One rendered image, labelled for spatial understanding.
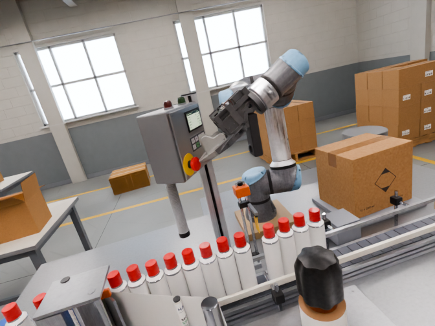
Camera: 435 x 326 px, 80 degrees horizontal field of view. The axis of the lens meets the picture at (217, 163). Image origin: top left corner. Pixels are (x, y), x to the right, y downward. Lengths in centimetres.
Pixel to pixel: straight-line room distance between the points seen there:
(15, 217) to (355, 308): 203
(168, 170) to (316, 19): 662
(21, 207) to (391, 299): 208
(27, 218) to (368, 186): 206
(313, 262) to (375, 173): 77
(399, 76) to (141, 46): 466
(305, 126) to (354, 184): 330
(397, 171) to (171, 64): 535
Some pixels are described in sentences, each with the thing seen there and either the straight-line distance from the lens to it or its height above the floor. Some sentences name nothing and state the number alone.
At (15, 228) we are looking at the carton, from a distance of 228.
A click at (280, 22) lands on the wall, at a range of 673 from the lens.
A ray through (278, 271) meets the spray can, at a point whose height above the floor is 93.
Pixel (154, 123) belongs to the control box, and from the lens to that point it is 67.
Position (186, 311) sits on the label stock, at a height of 102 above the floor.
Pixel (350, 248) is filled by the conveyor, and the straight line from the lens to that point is 105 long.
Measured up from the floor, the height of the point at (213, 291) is 94.
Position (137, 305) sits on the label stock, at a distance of 78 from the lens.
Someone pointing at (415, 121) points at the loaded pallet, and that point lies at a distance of 467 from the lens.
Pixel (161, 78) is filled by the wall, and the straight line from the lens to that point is 610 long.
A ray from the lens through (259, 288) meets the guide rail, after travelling 87.
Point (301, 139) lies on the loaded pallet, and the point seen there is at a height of 33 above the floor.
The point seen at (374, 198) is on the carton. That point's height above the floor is 92.
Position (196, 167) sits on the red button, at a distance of 67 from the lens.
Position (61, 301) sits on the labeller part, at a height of 114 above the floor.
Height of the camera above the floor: 152
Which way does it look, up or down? 17 degrees down
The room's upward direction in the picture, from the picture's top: 13 degrees counter-clockwise
